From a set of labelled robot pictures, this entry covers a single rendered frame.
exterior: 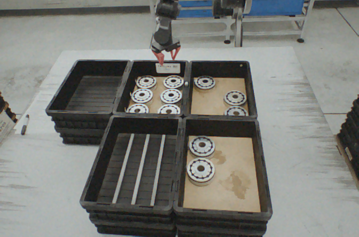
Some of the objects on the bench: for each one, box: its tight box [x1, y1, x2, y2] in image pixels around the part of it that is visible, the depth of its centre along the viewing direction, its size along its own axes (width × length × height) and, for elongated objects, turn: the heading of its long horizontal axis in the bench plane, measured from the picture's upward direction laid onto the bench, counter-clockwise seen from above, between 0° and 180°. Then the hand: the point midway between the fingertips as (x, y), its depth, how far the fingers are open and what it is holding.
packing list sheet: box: [13, 91, 56, 133], centre depth 154 cm, size 33×23×1 cm
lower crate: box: [89, 214, 177, 237], centre depth 113 cm, size 40×30×12 cm
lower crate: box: [54, 128, 105, 146], centre depth 145 cm, size 40×30×12 cm
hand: (167, 61), depth 120 cm, fingers open, 6 cm apart
